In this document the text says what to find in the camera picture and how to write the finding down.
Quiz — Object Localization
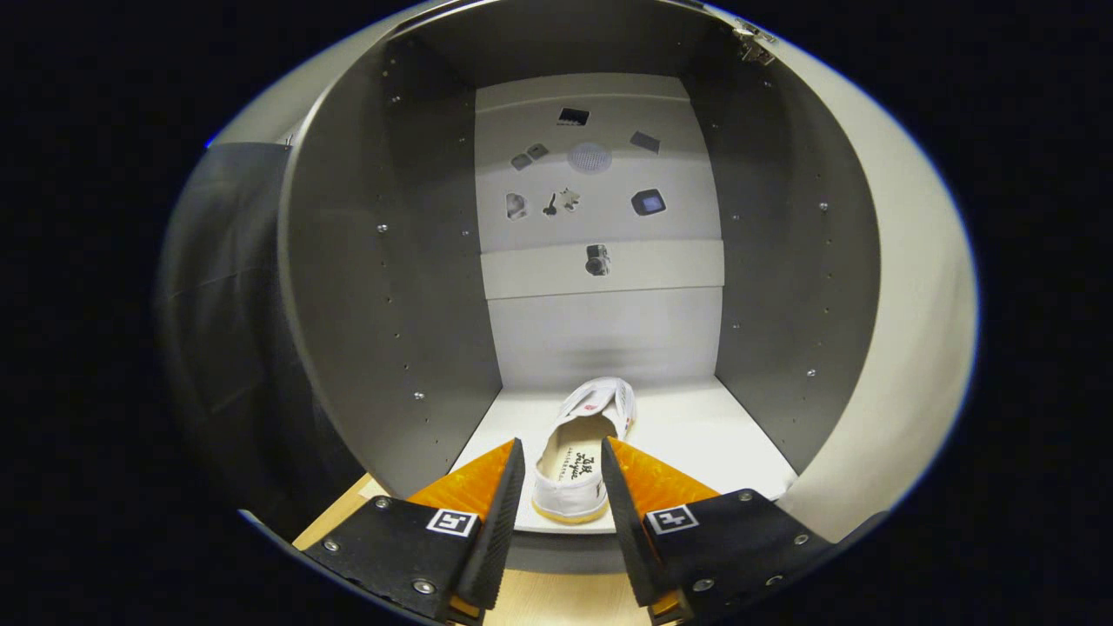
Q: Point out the white canvas shoe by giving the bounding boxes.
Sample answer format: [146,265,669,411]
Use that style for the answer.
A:
[530,376,638,525]

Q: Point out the dark grey shoe cabinet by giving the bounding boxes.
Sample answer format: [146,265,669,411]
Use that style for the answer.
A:
[278,0,883,575]

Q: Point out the metal door hinge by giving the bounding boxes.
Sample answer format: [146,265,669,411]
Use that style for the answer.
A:
[733,17,779,67]

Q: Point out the black backdrop cloth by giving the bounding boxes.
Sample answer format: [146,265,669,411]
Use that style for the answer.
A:
[157,143,366,540]

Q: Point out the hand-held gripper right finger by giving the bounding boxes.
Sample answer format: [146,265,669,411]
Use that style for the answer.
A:
[600,436,836,625]

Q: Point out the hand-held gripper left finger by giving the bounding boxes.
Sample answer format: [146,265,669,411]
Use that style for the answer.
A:
[300,437,527,625]

